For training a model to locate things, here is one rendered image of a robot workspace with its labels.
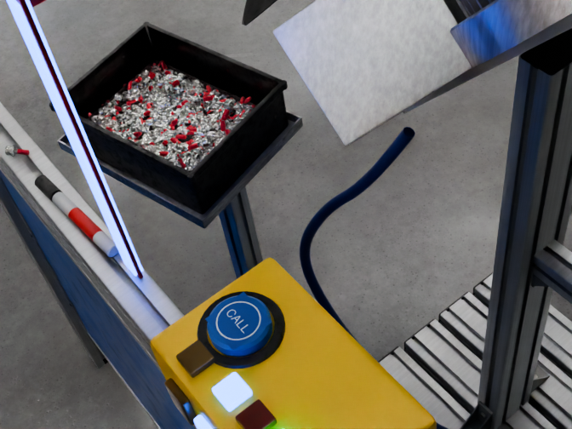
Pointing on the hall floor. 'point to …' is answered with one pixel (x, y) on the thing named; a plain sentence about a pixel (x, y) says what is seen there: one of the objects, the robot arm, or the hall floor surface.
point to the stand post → (529, 223)
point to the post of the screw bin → (241, 234)
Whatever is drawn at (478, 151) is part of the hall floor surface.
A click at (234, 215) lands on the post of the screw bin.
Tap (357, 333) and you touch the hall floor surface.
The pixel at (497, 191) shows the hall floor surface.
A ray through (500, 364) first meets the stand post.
